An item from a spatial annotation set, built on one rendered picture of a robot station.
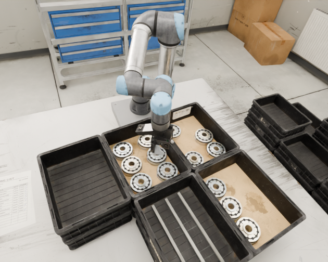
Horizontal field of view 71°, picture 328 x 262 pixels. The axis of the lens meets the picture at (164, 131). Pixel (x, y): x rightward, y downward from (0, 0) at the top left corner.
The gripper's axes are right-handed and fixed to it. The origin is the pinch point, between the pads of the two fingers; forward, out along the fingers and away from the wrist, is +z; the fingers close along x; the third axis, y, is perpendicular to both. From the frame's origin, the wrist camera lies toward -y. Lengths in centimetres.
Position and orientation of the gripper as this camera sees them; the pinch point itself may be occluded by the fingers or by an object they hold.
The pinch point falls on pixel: (155, 148)
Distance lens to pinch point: 110.6
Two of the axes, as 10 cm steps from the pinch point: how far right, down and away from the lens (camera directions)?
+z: -0.4, 5.8, 8.1
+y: 9.6, 2.5, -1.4
